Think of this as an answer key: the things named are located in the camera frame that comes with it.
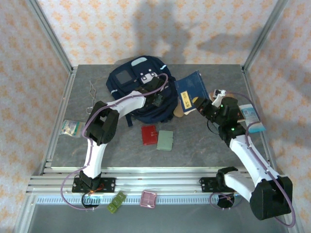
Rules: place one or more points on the pink square box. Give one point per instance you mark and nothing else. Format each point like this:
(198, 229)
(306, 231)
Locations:
(148, 199)

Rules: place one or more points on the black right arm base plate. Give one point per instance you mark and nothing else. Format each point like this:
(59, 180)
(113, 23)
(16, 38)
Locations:
(206, 184)

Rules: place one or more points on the blue white wet wipes pack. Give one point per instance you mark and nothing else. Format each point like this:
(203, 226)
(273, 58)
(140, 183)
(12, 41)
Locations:
(252, 116)

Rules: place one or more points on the aluminium frame post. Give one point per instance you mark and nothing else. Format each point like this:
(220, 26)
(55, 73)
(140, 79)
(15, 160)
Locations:
(263, 36)
(52, 36)

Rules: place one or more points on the tan pencil case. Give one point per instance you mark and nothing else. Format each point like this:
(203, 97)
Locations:
(178, 112)

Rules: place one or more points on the red snap wallet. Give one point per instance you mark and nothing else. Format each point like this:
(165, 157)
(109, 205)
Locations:
(149, 135)

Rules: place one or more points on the aluminium table side rail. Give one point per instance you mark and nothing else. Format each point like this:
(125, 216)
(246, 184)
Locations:
(247, 82)
(66, 97)

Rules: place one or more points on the pale green snap wallet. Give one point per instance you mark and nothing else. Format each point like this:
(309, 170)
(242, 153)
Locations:
(165, 140)

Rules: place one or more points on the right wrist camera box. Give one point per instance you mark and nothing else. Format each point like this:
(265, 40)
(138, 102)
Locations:
(218, 97)

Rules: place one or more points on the dark blue book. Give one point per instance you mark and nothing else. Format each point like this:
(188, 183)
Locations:
(189, 85)

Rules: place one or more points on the aluminium rail beam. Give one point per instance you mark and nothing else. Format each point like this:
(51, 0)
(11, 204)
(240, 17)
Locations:
(158, 180)

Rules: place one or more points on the navy blue backpack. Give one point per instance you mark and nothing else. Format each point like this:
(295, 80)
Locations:
(158, 114)

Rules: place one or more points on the aluminium frame leg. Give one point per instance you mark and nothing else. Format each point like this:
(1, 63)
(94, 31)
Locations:
(24, 213)
(295, 231)

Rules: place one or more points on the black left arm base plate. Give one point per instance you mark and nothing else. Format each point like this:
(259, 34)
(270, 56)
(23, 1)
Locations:
(109, 184)

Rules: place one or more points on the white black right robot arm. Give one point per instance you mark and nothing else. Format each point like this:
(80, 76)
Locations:
(252, 155)

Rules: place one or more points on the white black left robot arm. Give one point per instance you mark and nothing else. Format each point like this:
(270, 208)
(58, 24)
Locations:
(126, 104)

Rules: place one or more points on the olive green plastic block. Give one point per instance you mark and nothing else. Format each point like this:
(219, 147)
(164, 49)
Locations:
(116, 202)

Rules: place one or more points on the green white plastic packet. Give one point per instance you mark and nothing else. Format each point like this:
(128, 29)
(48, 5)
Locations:
(71, 128)

